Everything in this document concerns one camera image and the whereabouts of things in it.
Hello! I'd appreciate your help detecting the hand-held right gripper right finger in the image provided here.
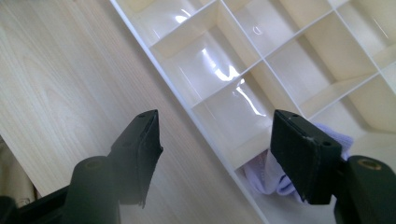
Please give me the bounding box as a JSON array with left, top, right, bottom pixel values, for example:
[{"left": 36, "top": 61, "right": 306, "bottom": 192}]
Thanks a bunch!
[{"left": 269, "top": 108, "right": 343, "bottom": 205}]

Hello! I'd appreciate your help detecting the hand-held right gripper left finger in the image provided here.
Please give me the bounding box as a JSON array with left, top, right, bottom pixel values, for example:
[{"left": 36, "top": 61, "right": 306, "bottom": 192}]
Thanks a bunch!
[{"left": 108, "top": 108, "right": 164, "bottom": 208}]

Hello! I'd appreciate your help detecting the light purple sock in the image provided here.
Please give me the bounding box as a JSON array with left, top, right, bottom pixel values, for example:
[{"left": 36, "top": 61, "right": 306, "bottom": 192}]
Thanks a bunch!
[{"left": 242, "top": 122, "right": 355, "bottom": 203}]

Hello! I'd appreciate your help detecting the cream divided storage box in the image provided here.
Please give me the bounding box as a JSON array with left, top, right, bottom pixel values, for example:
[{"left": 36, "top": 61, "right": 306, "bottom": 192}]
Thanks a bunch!
[{"left": 108, "top": 0, "right": 396, "bottom": 224}]

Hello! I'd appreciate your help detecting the beige cloth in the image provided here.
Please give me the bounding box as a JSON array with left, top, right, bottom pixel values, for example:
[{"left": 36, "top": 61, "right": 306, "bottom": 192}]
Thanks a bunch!
[{"left": 0, "top": 136, "right": 39, "bottom": 208}]

